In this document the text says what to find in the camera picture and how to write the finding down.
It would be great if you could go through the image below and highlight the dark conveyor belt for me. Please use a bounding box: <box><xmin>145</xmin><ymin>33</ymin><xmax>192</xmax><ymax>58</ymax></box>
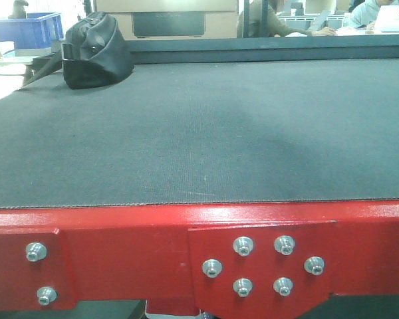
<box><xmin>0</xmin><ymin>59</ymin><xmax>399</xmax><ymax>209</ymax></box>

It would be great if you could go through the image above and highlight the seated person in light blue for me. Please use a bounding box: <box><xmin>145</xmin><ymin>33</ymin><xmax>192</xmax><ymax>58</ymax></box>
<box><xmin>349</xmin><ymin>1</ymin><xmax>399</xmax><ymax>33</ymax></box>

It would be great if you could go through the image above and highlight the black bag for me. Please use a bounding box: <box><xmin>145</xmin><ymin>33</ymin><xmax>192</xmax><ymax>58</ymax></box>
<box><xmin>24</xmin><ymin>11</ymin><xmax>134</xmax><ymax>89</ymax></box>

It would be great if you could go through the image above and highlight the seated person in olive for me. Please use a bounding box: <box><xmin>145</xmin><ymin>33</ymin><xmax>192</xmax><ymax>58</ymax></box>
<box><xmin>248</xmin><ymin>1</ymin><xmax>336</xmax><ymax>38</ymax></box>

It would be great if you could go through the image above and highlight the brown cardboard box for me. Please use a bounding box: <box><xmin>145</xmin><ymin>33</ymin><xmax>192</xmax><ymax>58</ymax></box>
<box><xmin>94</xmin><ymin>0</ymin><xmax>238</xmax><ymax>41</ymax></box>

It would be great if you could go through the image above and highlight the blue crate on table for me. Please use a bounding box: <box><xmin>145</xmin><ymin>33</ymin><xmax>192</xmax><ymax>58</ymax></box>
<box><xmin>0</xmin><ymin>13</ymin><xmax>64</xmax><ymax>49</ymax></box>

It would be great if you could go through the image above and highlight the grey folding table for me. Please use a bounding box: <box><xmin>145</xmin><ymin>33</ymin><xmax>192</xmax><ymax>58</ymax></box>
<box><xmin>0</xmin><ymin>56</ymin><xmax>36</xmax><ymax>99</ymax></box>

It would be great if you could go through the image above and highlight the red conveyor frame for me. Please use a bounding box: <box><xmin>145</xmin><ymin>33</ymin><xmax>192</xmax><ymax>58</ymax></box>
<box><xmin>0</xmin><ymin>199</ymin><xmax>399</xmax><ymax>318</ymax></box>

